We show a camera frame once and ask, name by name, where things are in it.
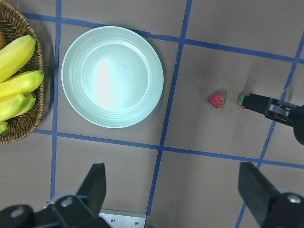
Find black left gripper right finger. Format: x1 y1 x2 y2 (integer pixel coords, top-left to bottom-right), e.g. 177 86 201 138
238 162 304 228

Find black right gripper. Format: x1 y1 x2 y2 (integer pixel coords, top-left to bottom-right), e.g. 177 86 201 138
242 94 304 145

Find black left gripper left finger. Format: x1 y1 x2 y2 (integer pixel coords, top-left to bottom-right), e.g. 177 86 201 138
0 163 106 228

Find red strawberry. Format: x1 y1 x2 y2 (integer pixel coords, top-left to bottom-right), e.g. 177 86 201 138
237 94 248 109
207 93 227 109

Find light green plate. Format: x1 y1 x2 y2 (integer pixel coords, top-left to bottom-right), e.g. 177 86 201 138
61 26 164 128

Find yellow banana bunch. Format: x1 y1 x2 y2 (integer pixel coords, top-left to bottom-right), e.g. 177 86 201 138
0 35 44 133

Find wicker basket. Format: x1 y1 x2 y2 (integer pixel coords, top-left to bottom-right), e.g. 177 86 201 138
0 0 44 144

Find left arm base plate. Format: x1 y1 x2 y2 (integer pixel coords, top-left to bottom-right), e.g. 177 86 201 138
44 201 147 228

